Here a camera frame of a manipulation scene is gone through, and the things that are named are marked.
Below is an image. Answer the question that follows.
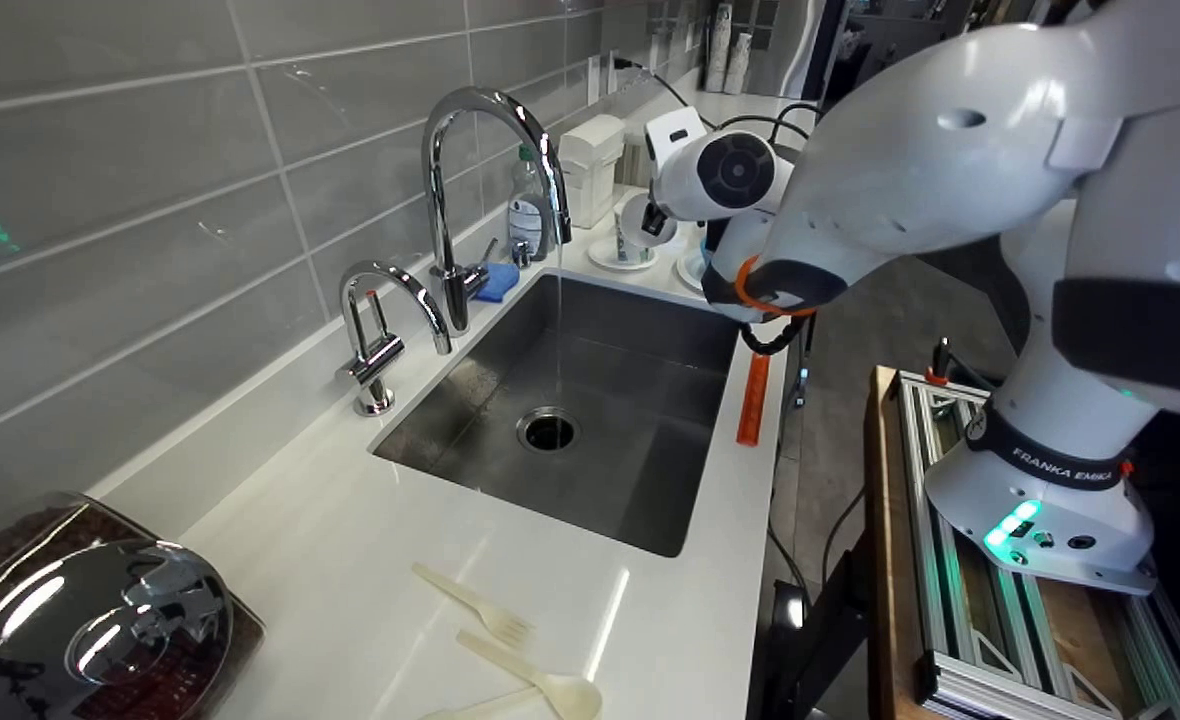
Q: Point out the white ribbed box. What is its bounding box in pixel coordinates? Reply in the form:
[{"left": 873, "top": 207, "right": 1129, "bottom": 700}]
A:
[{"left": 560, "top": 113, "right": 629, "bottom": 233}]

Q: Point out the blue sponge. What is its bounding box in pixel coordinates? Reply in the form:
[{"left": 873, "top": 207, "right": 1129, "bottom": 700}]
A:
[{"left": 467, "top": 259, "right": 524, "bottom": 308}]

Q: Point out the white cup stack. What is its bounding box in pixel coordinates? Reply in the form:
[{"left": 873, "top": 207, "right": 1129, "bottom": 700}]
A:
[{"left": 698, "top": 0, "right": 761, "bottom": 95}]

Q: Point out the black power cable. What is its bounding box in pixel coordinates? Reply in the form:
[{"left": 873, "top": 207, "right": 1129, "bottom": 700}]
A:
[{"left": 610, "top": 52, "right": 700, "bottom": 116}]

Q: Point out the clear bottle green cap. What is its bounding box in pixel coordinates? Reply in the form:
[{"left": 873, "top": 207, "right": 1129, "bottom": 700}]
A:
[{"left": 506, "top": 139, "right": 552, "bottom": 271}]

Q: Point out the tall chrome faucet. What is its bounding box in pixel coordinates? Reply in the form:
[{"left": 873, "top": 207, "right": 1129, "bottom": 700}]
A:
[{"left": 422, "top": 82, "right": 577, "bottom": 336}]

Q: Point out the orange flat strip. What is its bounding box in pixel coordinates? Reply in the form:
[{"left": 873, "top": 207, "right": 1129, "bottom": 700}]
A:
[{"left": 731, "top": 349, "right": 777, "bottom": 452}]

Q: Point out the cream plastic spoon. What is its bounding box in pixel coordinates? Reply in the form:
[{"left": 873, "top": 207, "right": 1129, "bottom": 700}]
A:
[
  {"left": 455, "top": 629, "right": 606, "bottom": 720},
  {"left": 409, "top": 558, "right": 533, "bottom": 652}
]

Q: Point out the wooden base board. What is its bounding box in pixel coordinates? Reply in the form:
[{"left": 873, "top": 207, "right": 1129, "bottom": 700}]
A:
[{"left": 865, "top": 359, "right": 941, "bottom": 720}]

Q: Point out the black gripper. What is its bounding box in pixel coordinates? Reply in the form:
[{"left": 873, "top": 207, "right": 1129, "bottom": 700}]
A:
[{"left": 635, "top": 195, "right": 685, "bottom": 245}]

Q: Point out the round sink drain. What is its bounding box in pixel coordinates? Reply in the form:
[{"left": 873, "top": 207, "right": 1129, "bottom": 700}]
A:
[{"left": 515, "top": 405, "right": 579, "bottom": 454}]

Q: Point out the stainless steel sink basin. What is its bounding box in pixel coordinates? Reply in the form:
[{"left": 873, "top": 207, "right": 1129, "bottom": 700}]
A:
[{"left": 367, "top": 271, "right": 749, "bottom": 558}]

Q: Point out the small chrome faucet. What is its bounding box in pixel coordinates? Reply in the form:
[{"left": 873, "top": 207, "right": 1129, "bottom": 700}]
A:
[{"left": 338, "top": 255, "right": 461, "bottom": 415}]

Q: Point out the aluminium profile robot stand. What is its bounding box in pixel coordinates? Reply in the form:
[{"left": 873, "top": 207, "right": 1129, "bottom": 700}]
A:
[{"left": 896, "top": 366, "right": 1180, "bottom": 720}]

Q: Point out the small grey container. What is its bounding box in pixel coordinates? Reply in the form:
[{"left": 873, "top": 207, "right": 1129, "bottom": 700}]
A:
[{"left": 620, "top": 129, "right": 661, "bottom": 191}]

